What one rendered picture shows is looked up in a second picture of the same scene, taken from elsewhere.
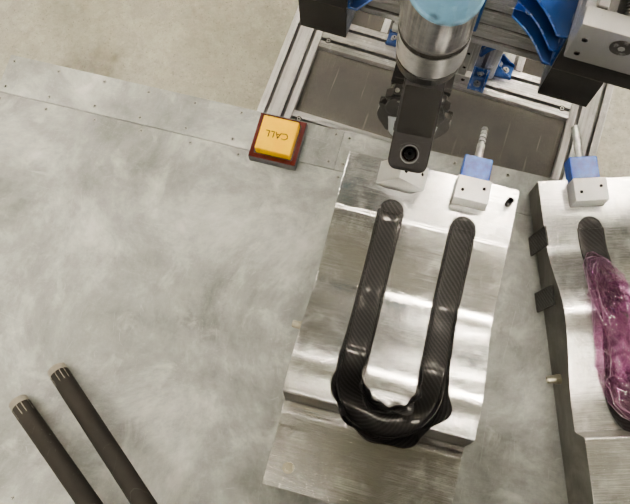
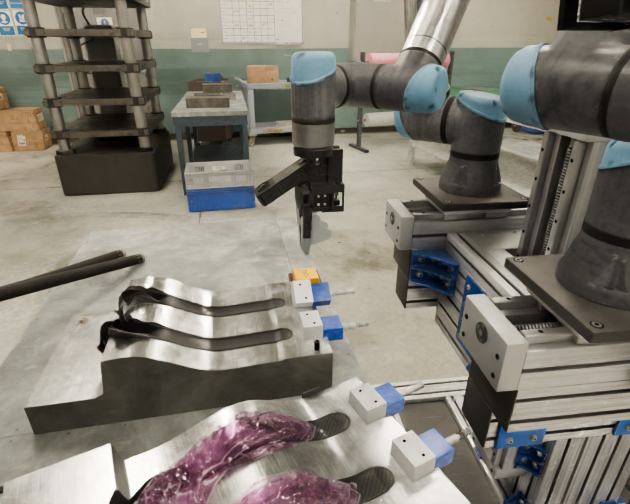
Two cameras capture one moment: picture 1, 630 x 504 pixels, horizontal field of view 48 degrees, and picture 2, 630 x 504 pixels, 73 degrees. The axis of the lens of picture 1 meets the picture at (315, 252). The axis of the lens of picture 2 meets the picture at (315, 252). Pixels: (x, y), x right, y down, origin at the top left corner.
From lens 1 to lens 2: 95 cm
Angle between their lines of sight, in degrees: 57
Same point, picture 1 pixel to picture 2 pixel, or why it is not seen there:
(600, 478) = (66, 467)
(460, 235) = (277, 337)
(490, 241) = (280, 349)
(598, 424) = (133, 477)
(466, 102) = not seen: outside the picture
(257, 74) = not seen: hidden behind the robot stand
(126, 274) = (201, 264)
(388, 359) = (161, 311)
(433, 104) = (292, 171)
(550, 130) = not seen: outside the picture
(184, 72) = (388, 371)
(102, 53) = (371, 337)
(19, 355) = (147, 251)
